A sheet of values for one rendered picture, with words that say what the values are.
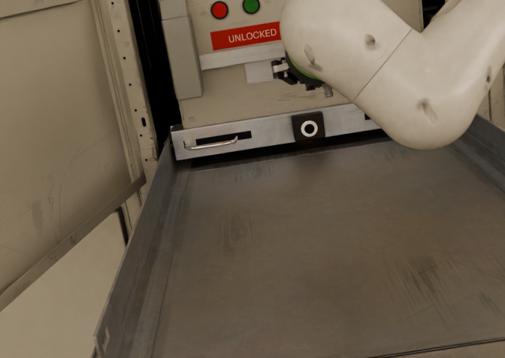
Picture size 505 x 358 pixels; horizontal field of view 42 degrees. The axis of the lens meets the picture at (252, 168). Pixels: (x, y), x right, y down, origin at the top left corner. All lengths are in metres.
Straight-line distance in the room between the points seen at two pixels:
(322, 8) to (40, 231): 0.58
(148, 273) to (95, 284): 0.50
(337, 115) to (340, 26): 0.64
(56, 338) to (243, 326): 0.78
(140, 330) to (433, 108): 0.40
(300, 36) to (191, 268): 0.36
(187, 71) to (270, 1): 0.22
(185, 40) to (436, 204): 0.51
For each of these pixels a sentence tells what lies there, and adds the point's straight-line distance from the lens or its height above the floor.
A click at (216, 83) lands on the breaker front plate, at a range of 1.28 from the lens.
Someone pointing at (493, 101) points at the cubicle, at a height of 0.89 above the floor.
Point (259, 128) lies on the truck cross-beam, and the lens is 1.29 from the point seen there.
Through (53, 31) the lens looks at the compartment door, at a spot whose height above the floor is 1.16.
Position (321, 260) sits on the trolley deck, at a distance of 0.85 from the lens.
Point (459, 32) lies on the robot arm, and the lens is 0.73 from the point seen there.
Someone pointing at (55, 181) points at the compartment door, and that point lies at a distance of 1.08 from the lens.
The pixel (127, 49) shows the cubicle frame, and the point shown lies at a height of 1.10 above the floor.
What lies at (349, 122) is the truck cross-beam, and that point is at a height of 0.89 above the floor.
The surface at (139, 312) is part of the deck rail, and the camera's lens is 0.81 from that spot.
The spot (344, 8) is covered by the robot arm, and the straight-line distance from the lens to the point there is 0.68.
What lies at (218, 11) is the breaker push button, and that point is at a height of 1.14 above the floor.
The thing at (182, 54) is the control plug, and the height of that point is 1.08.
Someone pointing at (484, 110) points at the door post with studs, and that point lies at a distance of 1.34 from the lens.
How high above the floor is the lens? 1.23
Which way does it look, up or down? 18 degrees down
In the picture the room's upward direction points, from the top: 9 degrees counter-clockwise
